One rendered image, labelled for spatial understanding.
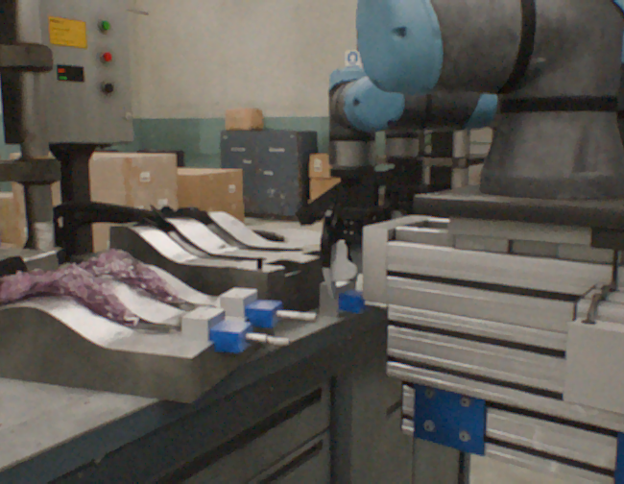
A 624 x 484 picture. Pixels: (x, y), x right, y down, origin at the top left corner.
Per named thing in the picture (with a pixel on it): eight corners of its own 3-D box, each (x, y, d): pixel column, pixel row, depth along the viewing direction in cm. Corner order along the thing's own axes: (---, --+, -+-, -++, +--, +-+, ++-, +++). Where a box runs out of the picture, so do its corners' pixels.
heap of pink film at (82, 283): (192, 298, 98) (191, 247, 97) (125, 332, 82) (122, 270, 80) (47, 286, 106) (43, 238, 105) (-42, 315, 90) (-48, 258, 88)
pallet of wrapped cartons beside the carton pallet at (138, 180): (190, 265, 550) (187, 153, 534) (122, 285, 480) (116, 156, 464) (81, 253, 605) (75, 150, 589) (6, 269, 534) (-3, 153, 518)
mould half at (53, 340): (274, 336, 99) (273, 265, 97) (192, 403, 75) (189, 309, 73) (2, 309, 114) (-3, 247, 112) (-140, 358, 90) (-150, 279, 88)
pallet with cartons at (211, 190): (245, 245, 649) (244, 169, 636) (200, 260, 574) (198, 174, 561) (145, 237, 694) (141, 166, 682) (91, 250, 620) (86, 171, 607)
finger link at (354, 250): (375, 296, 110) (370, 244, 107) (346, 290, 113) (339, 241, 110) (384, 288, 112) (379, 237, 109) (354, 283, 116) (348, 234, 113)
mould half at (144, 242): (353, 294, 125) (354, 224, 122) (268, 327, 104) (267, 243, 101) (168, 264, 153) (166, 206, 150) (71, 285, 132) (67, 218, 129)
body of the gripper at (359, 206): (365, 248, 102) (367, 170, 100) (320, 243, 107) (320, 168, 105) (389, 241, 108) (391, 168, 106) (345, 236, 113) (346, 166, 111)
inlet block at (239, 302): (321, 332, 92) (321, 294, 91) (310, 343, 87) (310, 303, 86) (234, 324, 96) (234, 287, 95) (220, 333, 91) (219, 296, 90)
